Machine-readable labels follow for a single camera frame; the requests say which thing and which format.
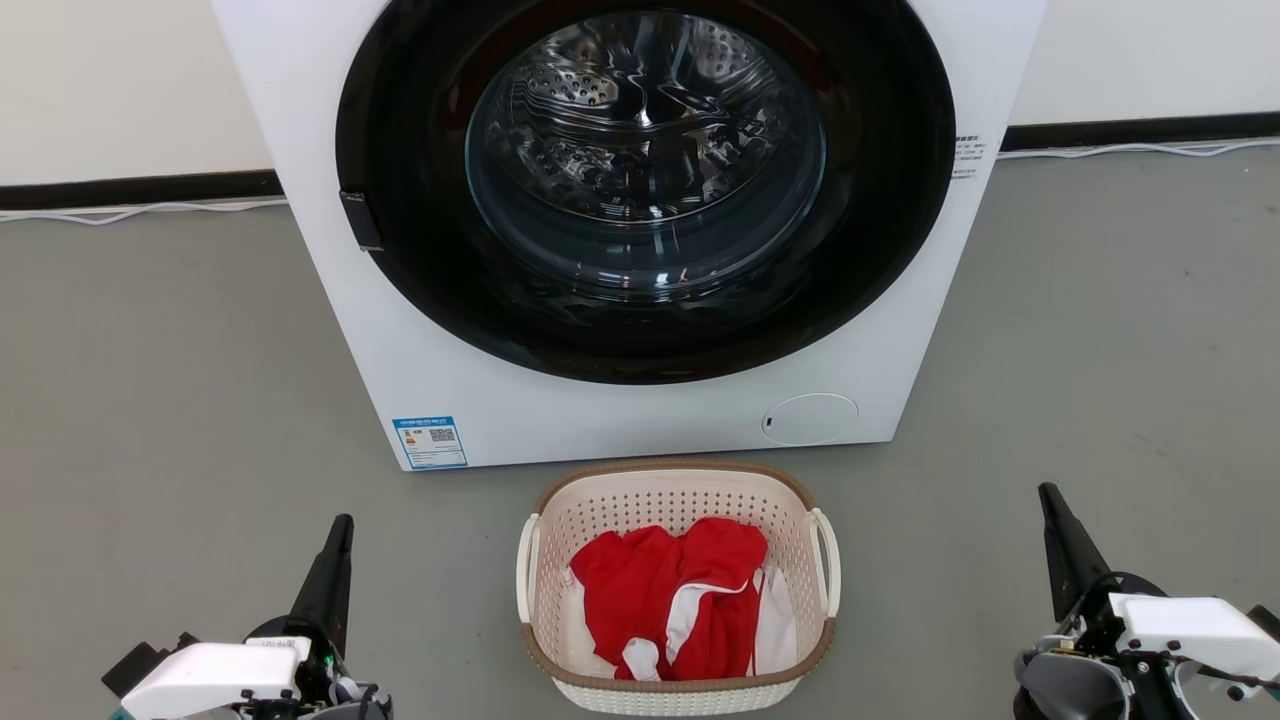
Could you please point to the small printed text sticker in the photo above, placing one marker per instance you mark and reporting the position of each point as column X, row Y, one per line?
column 967, row 156

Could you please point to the red garment with white trim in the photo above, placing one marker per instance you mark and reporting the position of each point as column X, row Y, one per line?
column 640, row 590

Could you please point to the black wall baseboard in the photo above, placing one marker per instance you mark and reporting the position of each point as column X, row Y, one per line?
column 1140, row 130
column 140, row 189

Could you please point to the white front-load washing machine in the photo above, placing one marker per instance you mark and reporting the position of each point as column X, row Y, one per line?
column 460, row 395

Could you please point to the round white filter cover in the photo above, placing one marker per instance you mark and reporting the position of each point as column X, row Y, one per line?
column 810, row 419

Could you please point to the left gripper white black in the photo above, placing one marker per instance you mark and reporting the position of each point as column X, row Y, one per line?
column 215, row 675

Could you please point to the round black washer door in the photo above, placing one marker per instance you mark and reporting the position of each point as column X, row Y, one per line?
column 400, row 260

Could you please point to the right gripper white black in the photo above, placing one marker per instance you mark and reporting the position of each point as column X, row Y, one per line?
column 1180, row 625

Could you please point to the stainless steel washer drum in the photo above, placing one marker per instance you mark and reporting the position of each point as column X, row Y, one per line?
column 640, row 120

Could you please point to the blue energy label sticker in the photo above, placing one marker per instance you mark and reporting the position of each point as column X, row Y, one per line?
column 430, row 442

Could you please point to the white perforated laundry basket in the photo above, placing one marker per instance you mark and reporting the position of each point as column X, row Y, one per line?
column 640, row 500

